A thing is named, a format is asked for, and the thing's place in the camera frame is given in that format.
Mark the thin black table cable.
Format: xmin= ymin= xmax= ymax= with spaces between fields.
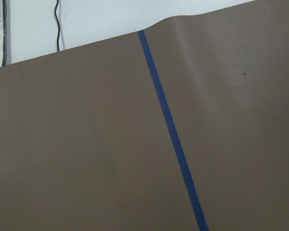
xmin=53 ymin=0 xmax=61 ymax=52

